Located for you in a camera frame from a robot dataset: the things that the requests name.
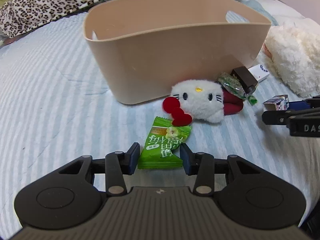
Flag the small colourful printed box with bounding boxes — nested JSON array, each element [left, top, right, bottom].
[[263, 94, 290, 111]]

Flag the clear green-speckled packet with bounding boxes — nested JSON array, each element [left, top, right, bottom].
[[217, 72, 258, 106]]

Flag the white Hello Kitty plush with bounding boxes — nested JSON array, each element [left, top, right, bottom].
[[162, 80, 224, 126]]

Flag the green snack packet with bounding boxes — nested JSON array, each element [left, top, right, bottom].
[[138, 116, 191, 170]]

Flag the dark brown small box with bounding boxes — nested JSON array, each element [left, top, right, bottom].
[[231, 66, 258, 94]]

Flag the white small box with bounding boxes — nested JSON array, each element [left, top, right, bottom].
[[248, 64, 270, 83]]

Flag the white fluffy plush toy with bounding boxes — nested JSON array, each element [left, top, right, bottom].
[[264, 25, 319, 96]]

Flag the beige plastic storage basket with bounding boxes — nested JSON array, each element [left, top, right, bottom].
[[83, 0, 271, 105]]

